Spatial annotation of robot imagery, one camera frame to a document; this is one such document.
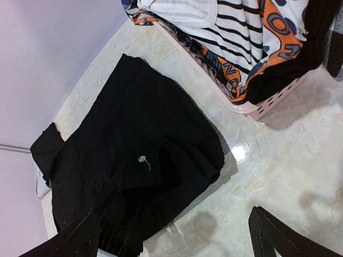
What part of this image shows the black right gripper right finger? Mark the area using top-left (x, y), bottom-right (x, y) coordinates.
top-left (249, 206), bottom-right (339, 257)

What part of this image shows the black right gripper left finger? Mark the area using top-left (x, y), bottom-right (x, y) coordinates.
top-left (21, 199), bottom-right (111, 257)

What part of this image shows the black shirt with buttons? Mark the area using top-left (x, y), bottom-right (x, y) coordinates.
top-left (31, 55), bottom-right (225, 256)

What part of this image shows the grey tank top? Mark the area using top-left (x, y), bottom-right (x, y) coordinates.
top-left (35, 170), bottom-right (51, 200)

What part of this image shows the pink perforated laundry basket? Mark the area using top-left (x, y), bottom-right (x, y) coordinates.
top-left (152, 20), bottom-right (314, 121)

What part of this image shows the white striped garment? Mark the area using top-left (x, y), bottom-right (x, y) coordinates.
top-left (138, 0), bottom-right (263, 74)

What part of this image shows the colourful patterned garment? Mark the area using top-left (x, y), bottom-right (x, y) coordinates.
top-left (122, 1), bottom-right (308, 104)

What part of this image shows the black knit garment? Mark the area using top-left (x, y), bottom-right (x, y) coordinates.
top-left (247, 1), bottom-right (342, 104)

